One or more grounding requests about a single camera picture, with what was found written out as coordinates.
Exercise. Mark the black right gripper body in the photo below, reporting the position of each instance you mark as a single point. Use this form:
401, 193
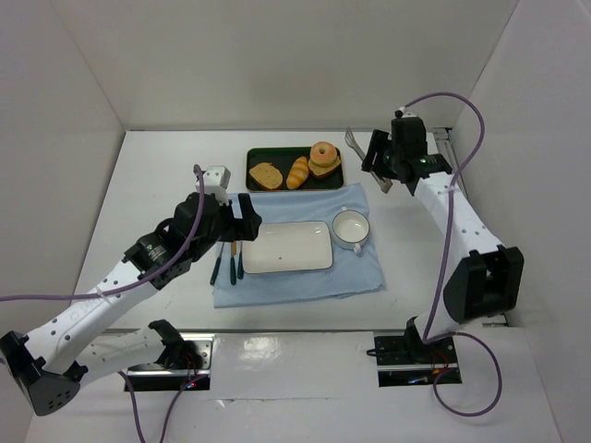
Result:
376, 153

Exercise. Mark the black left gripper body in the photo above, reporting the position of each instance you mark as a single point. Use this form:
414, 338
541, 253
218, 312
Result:
247, 218

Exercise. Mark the metal tongs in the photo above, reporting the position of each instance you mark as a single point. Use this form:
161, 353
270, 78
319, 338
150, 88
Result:
385, 184

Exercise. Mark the pink glazed donut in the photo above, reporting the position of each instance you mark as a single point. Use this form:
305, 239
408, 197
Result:
323, 154

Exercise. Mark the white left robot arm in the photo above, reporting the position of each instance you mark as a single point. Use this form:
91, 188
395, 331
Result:
52, 363

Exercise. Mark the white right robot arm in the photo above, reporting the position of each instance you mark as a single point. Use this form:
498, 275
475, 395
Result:
479, 276

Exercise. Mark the brown bread slice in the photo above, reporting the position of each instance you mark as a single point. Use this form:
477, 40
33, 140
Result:
321, 172
266, 176

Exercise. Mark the brown bread slice right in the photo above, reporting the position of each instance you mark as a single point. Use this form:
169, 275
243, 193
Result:
321, 172

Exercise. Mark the golden bread roll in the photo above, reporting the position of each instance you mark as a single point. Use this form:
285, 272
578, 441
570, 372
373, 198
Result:
298, 173

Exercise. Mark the white rectangular plate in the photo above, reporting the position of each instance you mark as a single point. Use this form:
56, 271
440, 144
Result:
289, 247

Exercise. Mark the dark green tray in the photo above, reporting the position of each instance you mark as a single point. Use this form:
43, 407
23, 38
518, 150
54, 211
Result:
282, 158

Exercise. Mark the gold knife green handle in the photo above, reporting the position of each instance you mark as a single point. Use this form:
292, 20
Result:
233, 276

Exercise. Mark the gold spoon green handle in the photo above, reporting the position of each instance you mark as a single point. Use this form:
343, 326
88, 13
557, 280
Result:
239, 265

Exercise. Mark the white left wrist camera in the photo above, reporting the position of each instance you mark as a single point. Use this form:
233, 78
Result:
214, 180

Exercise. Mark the white bowl with handles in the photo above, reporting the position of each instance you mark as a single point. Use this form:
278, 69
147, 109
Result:
350, 230

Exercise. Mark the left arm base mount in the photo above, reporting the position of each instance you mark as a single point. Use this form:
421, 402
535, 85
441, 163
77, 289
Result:
188, 365

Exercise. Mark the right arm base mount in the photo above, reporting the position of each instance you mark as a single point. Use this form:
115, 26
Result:
401, 363

